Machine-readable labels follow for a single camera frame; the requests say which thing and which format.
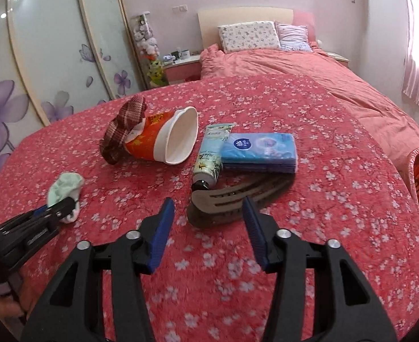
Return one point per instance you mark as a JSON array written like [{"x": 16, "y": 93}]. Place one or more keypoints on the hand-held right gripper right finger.
[{"x": 254, "y": 235}]

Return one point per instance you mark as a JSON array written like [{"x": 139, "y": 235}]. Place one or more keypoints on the pink nightstand with mug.
[{"x": 181, "y": 69}]

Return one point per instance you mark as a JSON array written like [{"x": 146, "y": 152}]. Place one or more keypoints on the salmon duvet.
[{"x": 337, "y": 78}]

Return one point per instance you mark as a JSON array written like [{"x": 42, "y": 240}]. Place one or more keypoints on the blue tissue pack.
[{"x": 259, "y": 149}]

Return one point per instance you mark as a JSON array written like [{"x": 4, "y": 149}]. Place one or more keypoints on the white mug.
[{"x": 185, "y": 54}]

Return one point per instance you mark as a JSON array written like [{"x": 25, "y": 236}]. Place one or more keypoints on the green plush toy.
[{"x": 156, "y": 73}]

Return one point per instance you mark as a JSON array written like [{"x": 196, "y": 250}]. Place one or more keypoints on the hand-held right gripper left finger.
[{"x": 161, "y": 235}]

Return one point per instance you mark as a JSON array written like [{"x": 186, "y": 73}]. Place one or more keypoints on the pink striped pillow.
[{"x": 295, "y": 37}]

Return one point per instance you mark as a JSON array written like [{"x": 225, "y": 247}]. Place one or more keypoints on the mint green sock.
[{"x": 65, "y": 185}]

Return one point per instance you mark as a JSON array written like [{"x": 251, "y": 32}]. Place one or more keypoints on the white floral pillow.
[{"x": 248, "y": 35}]

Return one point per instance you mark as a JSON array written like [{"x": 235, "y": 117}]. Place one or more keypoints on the orange and white paper cup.
[{"x": 177, "y": 135}]

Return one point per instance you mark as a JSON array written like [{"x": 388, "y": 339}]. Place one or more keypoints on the white wall switch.
[{"x": 179, "y": 8}]

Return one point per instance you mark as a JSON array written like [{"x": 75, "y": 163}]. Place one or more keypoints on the floral hand cream tube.
[{"x": 209, "y": 149}]

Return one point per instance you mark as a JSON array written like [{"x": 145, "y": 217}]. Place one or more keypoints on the cream and pink bed headboard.
[{"x": 245, "y": 14}]

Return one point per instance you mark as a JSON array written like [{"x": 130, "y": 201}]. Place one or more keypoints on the floral sliding door wardrobe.
[{"x": 52, "y": 42}]

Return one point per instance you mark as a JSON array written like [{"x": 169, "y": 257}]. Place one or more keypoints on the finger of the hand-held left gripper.
[
  {"x": 61, "y": 215},
  {"x": 58, "y": 206}
]

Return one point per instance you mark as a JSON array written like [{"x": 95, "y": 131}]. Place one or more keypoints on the red floral tablecloth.
[{"x": 302, "y": 256}]

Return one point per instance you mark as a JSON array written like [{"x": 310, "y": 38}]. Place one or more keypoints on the brown plaid cloth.
[{"x": 118, "y": 128}]

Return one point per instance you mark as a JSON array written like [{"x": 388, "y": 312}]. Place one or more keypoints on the hanging plush toy organizer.
[{"x": 143, "y": 35}]

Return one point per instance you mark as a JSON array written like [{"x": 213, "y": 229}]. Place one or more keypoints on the person's left hand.
[{"x": 1, "y": 308}]

